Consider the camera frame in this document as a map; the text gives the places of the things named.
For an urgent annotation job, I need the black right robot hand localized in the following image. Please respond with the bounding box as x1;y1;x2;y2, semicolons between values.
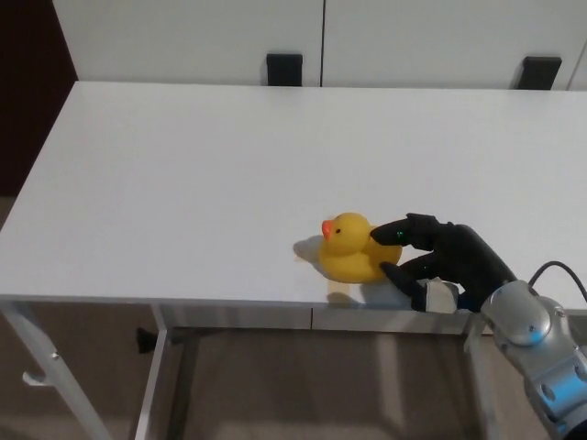
369;212;520;315

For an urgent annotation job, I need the yellow rubber duck toy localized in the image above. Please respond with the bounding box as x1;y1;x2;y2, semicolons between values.
318;211;405;284

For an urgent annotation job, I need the white metal desk leg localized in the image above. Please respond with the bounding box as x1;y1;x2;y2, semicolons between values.
133;303;179;440
461;315;504;440
0;301;113;440

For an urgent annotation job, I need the white hook on desk leg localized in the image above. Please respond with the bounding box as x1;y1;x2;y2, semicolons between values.
21;369;50;390

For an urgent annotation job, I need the tan masking tape strip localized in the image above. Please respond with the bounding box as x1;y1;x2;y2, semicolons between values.
326;280;353;304

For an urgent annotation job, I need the white partition panel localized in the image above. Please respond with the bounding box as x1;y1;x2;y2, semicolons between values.
322;0;587;92
50;0;326;88

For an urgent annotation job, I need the small black floor object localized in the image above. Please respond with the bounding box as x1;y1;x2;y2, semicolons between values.
134;325;158;355

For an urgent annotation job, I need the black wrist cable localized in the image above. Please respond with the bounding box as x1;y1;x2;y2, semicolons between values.
526;260;587;299

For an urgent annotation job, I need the black panel foot bracket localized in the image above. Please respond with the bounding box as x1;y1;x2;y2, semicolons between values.
266;53;305;88
521;56;563;91

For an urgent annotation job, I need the white desk front rail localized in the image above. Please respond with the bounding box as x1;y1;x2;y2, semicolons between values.
155;303;482;336

